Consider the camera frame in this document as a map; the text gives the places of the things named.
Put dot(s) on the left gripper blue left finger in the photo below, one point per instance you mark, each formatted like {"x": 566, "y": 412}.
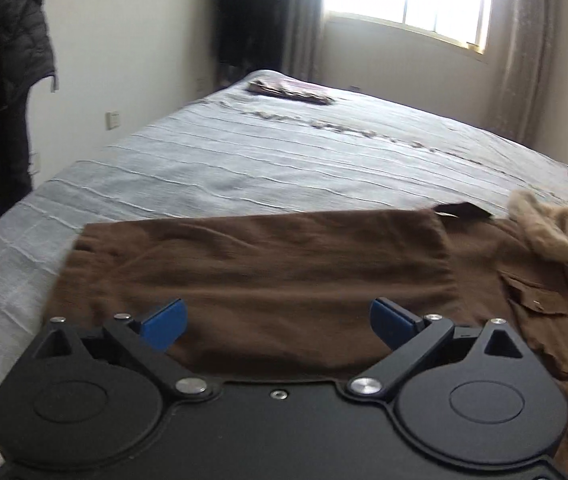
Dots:
{"x": 141, "y": 344}

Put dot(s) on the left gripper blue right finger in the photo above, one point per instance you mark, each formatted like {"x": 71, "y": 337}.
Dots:
{"x": 413, "y": 341}

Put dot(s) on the brown coat with fur collar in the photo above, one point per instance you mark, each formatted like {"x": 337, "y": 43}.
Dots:
{"x": 288, "y": 296}

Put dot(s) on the dark hanging clothes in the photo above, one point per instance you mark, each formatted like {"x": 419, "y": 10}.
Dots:
{"x": 248, "y": 36}

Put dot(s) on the grey checked bedspread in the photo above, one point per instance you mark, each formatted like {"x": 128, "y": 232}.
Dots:
{"x": 235, "y": 154}

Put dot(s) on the small folded patterned cloth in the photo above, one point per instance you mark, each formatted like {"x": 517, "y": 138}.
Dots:
{"x": 288, "y": 89}

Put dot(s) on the right beige curtain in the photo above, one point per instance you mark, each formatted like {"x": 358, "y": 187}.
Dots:
{"x": 524, "y": 70}

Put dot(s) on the beige curtain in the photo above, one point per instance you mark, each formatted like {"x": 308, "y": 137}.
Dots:
{"x": 524, "y": 70}
{"x": 302, "y": 39}

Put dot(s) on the left beige curtain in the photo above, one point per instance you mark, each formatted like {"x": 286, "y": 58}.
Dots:
{"x": 302, "y": 39}

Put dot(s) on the white wall socket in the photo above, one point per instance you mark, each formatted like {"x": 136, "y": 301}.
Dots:
{"x": 112, "y": 120}

